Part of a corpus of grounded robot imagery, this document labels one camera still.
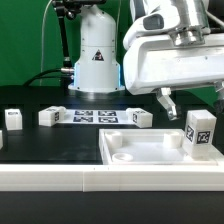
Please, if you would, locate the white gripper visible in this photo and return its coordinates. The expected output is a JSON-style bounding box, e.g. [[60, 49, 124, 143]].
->
[[123, 13, 224, 120]]

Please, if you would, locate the white square table top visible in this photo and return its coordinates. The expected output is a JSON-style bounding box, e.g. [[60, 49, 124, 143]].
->
[[99, 129, 224, 166]]

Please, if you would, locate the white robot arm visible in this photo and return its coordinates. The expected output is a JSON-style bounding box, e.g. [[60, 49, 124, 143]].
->
[[72, 0, 224, 120]]

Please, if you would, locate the fiducial tag sheet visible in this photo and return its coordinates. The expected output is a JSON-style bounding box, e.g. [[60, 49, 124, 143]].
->
[[61, 109, 134, 125]]

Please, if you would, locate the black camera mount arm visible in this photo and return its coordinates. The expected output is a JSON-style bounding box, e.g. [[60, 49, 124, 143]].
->
[[52, 0, 107, 67]]

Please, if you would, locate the black cable bundle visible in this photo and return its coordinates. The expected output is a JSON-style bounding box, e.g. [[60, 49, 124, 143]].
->
[[22, 68, 75, 88]]

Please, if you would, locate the white thin cable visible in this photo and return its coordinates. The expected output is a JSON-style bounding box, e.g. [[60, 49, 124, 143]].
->
[[39, 0, 54, 87]]

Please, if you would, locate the white front fence rail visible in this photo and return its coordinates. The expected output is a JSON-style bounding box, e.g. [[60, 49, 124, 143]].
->
[[0, 164, 224, 192]]

